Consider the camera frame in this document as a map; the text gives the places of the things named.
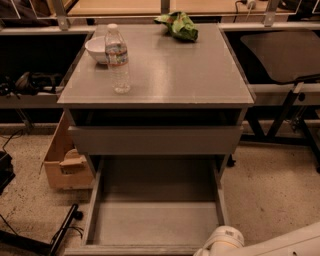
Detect grey top drawer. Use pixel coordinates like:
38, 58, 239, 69
68, 126, 243, 155

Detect black device on floor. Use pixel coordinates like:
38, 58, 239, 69
0, 151, 15, 194

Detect black stand with cables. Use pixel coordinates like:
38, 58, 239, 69
0, 203, 85, 256

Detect black headphones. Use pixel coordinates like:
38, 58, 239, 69
0, 72, 63, 97

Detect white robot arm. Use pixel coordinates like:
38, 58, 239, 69
193, 222, 320, 256

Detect black chair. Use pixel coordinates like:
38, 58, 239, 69
238, 30, 319, 156

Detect white bowl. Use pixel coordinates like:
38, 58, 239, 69
85, 36, 107, 64

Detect grey drawer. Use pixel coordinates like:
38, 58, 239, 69
68, 126, 243, 155
65, 156, 229, 256

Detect grey drawer cabinet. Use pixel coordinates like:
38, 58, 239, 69
57, 22, 256, 174

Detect clear plastic water bottle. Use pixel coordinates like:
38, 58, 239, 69
104, 23, 130, 94

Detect green chip bag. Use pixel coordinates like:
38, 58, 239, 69
154, 11, 198, 42

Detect cardboard box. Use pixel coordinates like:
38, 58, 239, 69
43, 114, 95, 189

